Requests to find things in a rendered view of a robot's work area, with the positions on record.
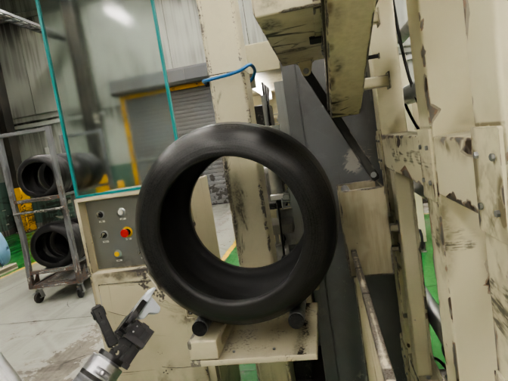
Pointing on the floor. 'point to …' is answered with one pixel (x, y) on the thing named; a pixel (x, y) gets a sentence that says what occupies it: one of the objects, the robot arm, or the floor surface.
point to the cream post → (234, 92)
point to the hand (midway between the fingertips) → (150, 289)
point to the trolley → (51, 256)
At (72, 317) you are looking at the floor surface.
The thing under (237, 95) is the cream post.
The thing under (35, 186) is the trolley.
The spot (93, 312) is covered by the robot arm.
